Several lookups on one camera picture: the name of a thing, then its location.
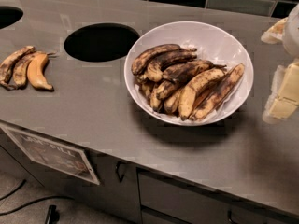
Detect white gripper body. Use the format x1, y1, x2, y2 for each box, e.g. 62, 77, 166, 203
282, 4, 299, 58

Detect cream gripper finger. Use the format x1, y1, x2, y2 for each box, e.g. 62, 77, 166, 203
261, 18, 287, 44
263, 59, 299, 124

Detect white bowl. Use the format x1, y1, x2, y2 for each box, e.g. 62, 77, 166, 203
124, 21, 254, 126

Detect brown banana right edge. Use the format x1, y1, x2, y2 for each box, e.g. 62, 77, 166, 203
189, 63, 245, 120

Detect yellow spotted banana long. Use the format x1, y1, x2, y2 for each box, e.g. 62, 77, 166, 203
178, 68, 226, 120

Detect yellow banana bowl bottom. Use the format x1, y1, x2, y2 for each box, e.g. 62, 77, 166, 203
164, 88, 182, 114

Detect blackened banana second row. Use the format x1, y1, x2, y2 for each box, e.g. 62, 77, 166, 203
147, 50, 197, 82

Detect small banana lower left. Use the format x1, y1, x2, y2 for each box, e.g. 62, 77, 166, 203
149, 85, 162, 112

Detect dark spotted banana top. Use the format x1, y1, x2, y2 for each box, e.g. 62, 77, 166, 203
131, 44, 188, 75

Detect yellow banana on counter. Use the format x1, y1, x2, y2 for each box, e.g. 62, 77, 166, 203
27, 53, 54, 91

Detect spotted middle banana on counter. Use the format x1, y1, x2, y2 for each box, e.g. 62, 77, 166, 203
12, 51, 41, 89

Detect dark banana on counter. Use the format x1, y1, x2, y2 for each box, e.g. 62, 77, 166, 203
0, 46, 36, 90

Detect landfill sign on cabinet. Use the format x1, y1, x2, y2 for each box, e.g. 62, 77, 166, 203
1, 126, 100, 185

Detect black object on floor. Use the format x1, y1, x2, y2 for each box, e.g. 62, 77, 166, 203
45, 205, 60, 224

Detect black drawer handle right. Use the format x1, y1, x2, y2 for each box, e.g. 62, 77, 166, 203
227, 210, 238, 224

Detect black cabinet handle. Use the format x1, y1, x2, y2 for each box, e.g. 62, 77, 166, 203
115, 161, 126, 183

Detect black floor cable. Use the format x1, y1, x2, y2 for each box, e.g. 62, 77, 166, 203
0, 195, 74, 217
0, 178, 27, 202

